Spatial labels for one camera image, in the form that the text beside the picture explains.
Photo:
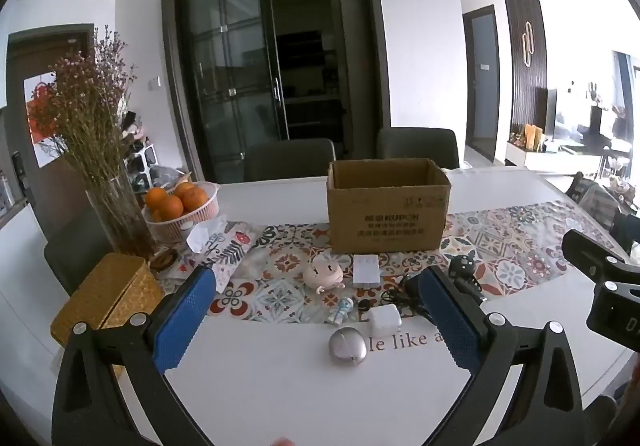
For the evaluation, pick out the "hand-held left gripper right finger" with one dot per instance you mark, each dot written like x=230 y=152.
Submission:
x=450 y=321

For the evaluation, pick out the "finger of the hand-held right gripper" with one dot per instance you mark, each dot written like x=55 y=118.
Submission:
x=612 y=311
x=582 y=248

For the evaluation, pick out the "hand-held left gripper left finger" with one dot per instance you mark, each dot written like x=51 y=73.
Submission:
x=185 y=321

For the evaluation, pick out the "white cube charger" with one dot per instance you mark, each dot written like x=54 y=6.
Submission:
x=385 y=321

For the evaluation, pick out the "small astronaut figurine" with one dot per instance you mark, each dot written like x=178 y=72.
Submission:
x=345 y=312

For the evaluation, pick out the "silver round mouse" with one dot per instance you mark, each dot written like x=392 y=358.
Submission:
x=346 y=346

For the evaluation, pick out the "brown cardboard box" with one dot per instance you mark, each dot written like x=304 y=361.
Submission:
x=385 y=221

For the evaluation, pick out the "chair with patterned cushion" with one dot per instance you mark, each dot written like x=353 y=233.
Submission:
x=595 y=201

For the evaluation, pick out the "black round gadget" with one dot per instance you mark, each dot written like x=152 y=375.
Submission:
x=461 y=266

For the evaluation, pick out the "dark round dish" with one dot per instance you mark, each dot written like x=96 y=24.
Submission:
x=164 y=260

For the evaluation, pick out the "patterned tile-print table runner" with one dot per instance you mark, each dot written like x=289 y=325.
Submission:
x=510 y=246

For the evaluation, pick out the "yellow woven box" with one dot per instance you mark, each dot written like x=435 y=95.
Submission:
x=110 y=286

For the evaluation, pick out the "floral tissue pack cover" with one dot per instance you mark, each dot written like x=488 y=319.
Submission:
x=235 y=246

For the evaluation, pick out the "white low cabinet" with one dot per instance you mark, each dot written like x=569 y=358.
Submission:
x=545 y=158

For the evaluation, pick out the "white flat power adapter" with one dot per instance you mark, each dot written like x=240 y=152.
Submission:
x=366 y=271

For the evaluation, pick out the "white plastic fruit basket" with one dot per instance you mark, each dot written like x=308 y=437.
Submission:
x=200 y=221

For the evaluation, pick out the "orange fruit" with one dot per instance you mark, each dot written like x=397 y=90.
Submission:
x=184 y=187
x=171 y=208
x=195 y=199
x=155 y=198

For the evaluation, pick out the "clear glass vase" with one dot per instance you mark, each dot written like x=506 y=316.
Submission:
x=122 y=221

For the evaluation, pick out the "dark grey dining chair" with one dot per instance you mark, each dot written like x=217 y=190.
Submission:
x=290 y=160
x=75 y=251
x=417 y=145

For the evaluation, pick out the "pink round toy figure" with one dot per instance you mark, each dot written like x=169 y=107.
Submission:
x=322 y=273

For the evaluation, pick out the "white shoe rack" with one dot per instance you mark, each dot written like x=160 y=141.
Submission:
x=145 y=155

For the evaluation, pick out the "dark hallway door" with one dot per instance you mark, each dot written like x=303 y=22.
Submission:
x=482 y=85

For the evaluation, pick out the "brown wooden door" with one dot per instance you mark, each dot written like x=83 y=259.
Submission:
x=55 y=175

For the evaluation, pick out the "dried flower bunch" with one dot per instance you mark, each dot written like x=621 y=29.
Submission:
x=95 y=110

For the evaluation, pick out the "red door decoration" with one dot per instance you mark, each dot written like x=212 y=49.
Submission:
x=42 y=115

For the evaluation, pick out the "dark glass sliding door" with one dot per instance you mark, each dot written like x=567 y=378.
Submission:
x=235 y=75

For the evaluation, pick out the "dark slatted wall panel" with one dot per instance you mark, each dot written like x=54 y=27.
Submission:
x=527 y=90

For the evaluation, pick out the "gold wall emblem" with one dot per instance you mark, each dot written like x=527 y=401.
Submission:
x=527 y=45

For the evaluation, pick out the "white wall switch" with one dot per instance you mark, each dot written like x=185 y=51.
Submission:
x=155 y=82

